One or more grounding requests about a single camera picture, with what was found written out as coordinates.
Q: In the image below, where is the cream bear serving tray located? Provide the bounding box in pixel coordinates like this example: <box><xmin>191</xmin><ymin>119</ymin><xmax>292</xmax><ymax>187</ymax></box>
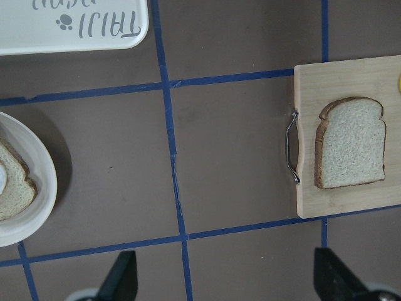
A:
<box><xmin>1</xmin><ymin>1</ymin><xmax>149</xmax><ymax>56</ymax></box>

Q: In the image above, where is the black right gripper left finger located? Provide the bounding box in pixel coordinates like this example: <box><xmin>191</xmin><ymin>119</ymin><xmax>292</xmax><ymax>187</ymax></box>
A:
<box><xmin>96</xmin><ymin>250</ymin><xmax>138</xmax><ymax>301</ymax></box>

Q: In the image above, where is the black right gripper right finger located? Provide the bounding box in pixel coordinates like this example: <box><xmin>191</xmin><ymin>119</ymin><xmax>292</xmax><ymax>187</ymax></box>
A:
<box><xmin>313</xmin><ymin>248</ymin><xmax>369</xmax><ymax>300</ymax></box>

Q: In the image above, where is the fried egg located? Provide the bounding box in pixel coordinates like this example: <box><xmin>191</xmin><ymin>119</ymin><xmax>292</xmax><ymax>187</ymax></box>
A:
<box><xmin>0</xmin><ymin>165</ymin><xmax>8</xmax><ymax>194</ymax></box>

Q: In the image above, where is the white bread slice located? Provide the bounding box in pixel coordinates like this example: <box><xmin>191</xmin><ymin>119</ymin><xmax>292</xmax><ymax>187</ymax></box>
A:
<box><xmin>314</xmin><ymin>97</ymin><xmax>387</xmax><ymax>189</ymax></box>

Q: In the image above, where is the cream round plate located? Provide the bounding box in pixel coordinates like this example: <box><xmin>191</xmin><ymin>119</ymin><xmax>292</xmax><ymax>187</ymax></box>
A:
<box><xmin>1</xmin><ymin>112</ymin><xmax>58</xmax><ymax>247</ymax></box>

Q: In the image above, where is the wooden cutting board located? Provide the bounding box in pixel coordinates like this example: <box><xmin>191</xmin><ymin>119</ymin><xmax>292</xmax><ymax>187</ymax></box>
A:
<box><xmin>294</xmin><ymin>55</ymin><xmax>400</xmax><ymax>218</ymax></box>

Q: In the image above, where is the bread slice under egg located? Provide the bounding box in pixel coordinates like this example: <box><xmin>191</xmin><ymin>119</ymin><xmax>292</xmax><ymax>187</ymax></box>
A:
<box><xmin>1</xmin><ymin>138</ymin><xmax>38</xmax><ymax>221</ymax></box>

